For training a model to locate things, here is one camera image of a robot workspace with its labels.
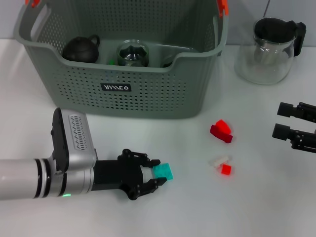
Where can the dark red toy brick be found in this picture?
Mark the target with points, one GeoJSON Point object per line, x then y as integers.
{"type": "Point", "coordinates": [219, 135]}

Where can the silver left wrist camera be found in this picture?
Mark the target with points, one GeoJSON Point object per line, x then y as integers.
{"type": "Point", "coordinates": [77, 140]}

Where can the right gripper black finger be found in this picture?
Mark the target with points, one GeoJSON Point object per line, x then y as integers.
{"type": "Point", "coordinates": [293, 138]}
{"type": "Point", "coordinates": [296, 111]}

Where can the glass teapot with black lid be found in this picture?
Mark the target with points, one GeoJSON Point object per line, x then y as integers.
{"type": "Point", "coordinates": [264, 70]}

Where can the small red toy brick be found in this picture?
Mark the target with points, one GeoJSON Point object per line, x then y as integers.
{"type": "Point", "coordinates": [226, 169]}

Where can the black ceramic teapot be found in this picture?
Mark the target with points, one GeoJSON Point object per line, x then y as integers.
{"type": "Point", "coordinates": [79, 50]}

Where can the white toy brick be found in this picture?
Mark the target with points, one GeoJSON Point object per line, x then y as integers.
{"type": "Point", "coordinates": [218, 161]}

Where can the teal square toy brick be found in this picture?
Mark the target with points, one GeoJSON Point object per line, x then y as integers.
{"type": "Point", "coordinates": [163, 172]}

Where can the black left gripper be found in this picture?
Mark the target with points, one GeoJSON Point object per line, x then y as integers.
{"type": "Point", "coordinates": [116, 175]}

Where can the bright red toy brick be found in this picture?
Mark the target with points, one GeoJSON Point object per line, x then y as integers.
{"type": "Point", "coordinates": [222, 126]}

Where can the green sloped toy brick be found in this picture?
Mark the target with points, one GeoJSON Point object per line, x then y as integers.
{"type": "Point", "coordinates": [111, 62]}

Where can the grey perforated plastic storage bin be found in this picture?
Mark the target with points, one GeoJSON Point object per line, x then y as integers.
{"type": "Point", "coordinates": [160, 96]}

